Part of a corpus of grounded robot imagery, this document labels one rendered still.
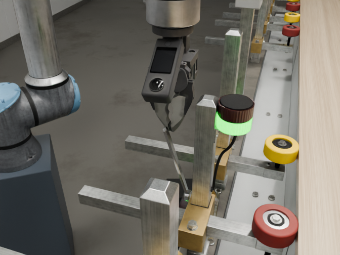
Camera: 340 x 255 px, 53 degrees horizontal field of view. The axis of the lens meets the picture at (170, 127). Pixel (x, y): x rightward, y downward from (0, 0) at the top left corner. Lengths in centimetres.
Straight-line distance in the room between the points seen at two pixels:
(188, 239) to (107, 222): 122
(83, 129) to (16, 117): 140
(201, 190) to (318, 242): 22
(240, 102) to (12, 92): 85
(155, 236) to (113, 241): 139
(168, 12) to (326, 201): 47
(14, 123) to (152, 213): 92
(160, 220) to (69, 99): 96
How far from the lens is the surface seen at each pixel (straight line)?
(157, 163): 220
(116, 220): 188
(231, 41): 79
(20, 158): 131
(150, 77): 55
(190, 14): 56
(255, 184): 116
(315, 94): 115
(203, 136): 61
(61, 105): 129
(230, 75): 82
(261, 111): 158
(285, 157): 84
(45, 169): 130
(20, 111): 125
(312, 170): 81
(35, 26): 119
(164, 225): 39
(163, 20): 56
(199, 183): 68
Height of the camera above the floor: 138
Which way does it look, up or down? 33 degrees down
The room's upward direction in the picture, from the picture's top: straight up
